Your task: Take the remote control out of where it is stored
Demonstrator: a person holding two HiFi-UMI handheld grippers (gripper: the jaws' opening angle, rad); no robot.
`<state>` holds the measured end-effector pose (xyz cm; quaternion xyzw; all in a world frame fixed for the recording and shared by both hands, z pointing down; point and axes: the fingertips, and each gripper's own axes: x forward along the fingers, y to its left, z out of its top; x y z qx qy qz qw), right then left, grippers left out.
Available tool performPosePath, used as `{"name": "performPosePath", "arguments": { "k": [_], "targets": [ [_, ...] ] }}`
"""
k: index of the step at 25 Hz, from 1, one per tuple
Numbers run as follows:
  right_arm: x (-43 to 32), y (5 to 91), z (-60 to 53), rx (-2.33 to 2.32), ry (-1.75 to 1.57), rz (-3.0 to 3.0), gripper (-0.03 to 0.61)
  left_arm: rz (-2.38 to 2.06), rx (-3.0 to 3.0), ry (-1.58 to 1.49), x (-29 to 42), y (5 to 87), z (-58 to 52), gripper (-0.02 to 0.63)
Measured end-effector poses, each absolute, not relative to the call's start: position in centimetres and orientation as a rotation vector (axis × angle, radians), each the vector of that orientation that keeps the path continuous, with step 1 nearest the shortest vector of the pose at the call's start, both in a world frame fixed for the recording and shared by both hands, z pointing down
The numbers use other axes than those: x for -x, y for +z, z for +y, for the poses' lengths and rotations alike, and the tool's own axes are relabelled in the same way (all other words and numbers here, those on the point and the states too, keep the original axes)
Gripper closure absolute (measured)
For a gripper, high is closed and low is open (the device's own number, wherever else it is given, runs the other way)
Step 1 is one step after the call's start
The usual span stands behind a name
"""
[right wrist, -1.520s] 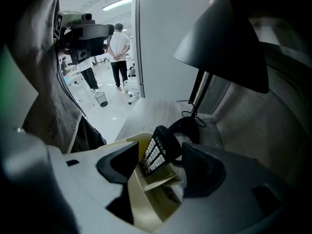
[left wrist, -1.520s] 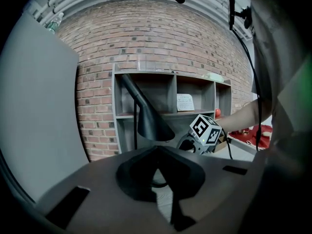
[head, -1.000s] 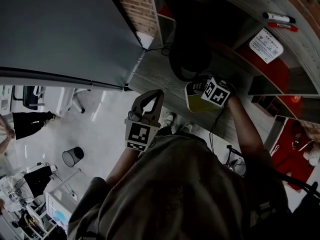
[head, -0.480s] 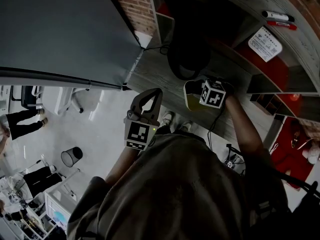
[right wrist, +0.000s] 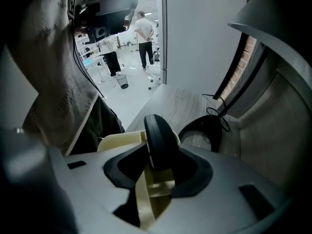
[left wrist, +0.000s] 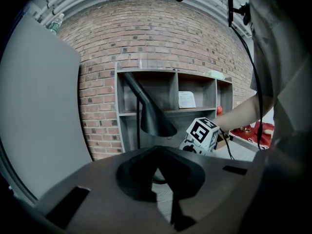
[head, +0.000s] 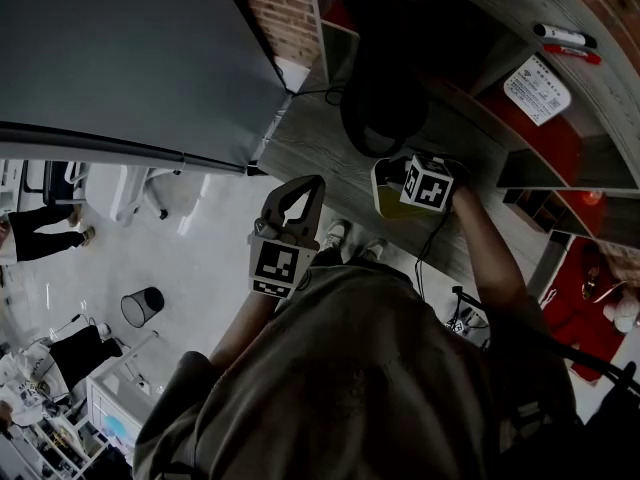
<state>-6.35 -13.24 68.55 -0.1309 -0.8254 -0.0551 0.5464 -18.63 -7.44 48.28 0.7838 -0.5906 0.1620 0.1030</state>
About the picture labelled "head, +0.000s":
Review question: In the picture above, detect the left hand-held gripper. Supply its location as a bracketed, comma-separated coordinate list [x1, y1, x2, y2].
[248, 175, 328, 300]

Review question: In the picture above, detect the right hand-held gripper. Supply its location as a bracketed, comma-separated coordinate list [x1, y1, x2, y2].
[387, 153, 457, 214]

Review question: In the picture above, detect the cream desk organizer box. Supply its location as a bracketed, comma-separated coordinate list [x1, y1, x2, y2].
[370, 156, 451, 221]

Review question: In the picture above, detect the person's left forearm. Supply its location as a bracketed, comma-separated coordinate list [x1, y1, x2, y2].
[209, 292, 281, 369]

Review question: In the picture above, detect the person's right forearm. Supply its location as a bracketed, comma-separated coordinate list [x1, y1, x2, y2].
[447, 187, 539, 319]

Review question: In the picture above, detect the person's left shoe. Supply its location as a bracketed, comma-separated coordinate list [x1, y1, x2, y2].
[322, 219, 353, 252]

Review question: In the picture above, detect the person's shoe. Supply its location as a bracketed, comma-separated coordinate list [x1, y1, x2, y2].
[322, 219, 353, 252]
[359, 237, 389, 262]

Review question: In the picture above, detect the grey wooden desk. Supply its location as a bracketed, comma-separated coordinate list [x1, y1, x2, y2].
[257, 85, 556, 294]

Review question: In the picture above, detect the person's right shoe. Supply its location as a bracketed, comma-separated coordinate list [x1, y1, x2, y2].
[359, 237, 389, 262]

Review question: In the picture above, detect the black desk lamp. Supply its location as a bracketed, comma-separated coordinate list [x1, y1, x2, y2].
[339, 0, 431, 159]

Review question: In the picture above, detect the white notice card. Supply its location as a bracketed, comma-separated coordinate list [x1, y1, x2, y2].
[503, 55, 573, 128]

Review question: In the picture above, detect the red apple ornament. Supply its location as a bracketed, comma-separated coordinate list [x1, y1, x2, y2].
[569, 190, 609, 224]

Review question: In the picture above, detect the white office chair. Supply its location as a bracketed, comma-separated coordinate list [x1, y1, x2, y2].
[84, 162, 211, 227]

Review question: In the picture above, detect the person's torso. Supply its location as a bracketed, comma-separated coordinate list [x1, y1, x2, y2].
[132, 262, 581, 480]

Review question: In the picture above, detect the gold dish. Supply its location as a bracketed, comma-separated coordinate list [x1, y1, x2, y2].
[579, 265, 601, 302]

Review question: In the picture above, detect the red marker pen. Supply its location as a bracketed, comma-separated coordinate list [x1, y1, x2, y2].
[542, 43, 601, 64]

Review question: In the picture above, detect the black marker pen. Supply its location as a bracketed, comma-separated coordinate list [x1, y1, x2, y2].
[532, 22, 599, 49]

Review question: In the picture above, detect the grey wooden shelf unit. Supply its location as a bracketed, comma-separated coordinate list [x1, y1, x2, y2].
[304, 0, 640, 249]

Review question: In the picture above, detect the grey refrigerator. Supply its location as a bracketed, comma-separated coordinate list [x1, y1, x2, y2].
[0, 0, 294, 177]

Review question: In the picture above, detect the white globe lamp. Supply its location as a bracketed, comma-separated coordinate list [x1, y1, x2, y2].
[597, 277, 640, 334]

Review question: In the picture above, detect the black chair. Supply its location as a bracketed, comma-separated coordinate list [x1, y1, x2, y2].
[24, 160, 91, 209]

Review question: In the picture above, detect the white trolley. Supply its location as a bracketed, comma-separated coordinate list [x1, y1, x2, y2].
[84, 332, 166, 480]

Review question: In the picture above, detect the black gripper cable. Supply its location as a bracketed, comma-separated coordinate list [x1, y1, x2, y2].
[413, 207, 451, 300]

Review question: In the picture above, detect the white wall socket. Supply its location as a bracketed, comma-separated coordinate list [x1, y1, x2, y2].
[273, 56, 311, 94]

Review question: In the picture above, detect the black wire waste bin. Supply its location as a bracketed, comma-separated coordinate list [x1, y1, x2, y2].
[120, 286, 166, 328]

